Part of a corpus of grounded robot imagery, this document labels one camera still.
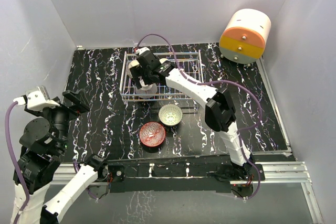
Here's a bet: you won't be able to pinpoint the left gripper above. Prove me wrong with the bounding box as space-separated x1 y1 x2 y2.
27 88 89 152

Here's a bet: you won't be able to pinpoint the purple striped bowl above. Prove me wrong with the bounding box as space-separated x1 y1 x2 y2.
135 83 158 99

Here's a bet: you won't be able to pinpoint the brown spoke patterned bowl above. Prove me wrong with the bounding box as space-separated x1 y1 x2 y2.
126 60 139 78

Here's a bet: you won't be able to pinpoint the brown scale patterned bowl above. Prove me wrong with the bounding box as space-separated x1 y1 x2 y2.
160 58 171 69

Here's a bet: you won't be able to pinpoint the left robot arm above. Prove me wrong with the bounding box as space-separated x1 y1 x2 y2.
5 86 109 223

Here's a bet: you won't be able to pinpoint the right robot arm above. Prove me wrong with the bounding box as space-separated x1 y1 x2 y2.
130 47 253 180

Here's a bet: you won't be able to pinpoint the green patterned bowl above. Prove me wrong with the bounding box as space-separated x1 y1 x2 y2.
159 104 183 126

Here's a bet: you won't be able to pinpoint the red patterned bowl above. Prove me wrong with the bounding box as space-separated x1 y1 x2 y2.
139 122 166 147

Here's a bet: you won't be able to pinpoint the round drawer cabinet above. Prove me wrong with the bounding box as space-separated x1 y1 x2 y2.
219 8 271 65

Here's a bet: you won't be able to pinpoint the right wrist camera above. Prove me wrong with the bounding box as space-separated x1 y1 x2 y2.
135 47 149 56

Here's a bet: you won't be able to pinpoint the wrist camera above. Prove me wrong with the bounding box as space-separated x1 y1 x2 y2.
13 86 60 112
135 47 149 56

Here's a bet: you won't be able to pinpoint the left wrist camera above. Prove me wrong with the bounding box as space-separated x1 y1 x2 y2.
13 86 60 112

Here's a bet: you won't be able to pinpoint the white wire dish rack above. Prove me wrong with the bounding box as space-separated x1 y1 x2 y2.
119 48 204 102

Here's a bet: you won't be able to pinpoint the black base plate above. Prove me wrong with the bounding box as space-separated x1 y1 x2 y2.
108 154 265 197

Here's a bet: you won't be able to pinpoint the aluminium frame rail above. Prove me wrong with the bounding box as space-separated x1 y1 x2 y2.
47 58 325 224

